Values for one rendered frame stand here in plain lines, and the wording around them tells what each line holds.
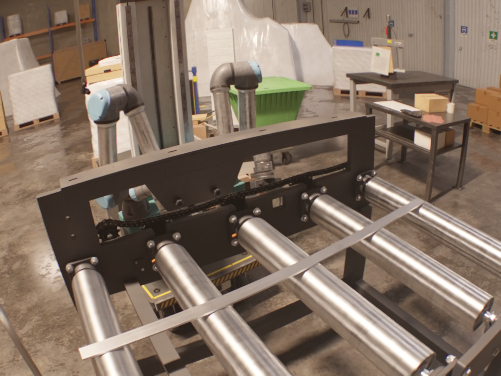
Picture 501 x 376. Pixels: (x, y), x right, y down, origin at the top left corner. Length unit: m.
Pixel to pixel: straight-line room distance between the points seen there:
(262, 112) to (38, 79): 6.36
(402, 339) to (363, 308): 0.15
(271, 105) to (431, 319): 2.53
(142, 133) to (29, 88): 7.63
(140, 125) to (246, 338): 1.02
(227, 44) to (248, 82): 3.07
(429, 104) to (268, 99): 1.60
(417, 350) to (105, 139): 1.33
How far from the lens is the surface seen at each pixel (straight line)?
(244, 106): 1.89
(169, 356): 1.04
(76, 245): 1.24
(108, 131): 1.57
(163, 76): 1.97
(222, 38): 4.88
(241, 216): 1.36
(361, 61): 7.89
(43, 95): 9.15
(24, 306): 2.79
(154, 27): 1.95
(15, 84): 9.17
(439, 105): 3.85
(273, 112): 3.86
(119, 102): 1.55
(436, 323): 2.32
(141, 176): 1.18
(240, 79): 1.82
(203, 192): 1.28
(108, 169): 1.19
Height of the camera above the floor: 1.56
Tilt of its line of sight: 26 degrees down
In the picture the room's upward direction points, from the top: 4 degrees counter-clockwise
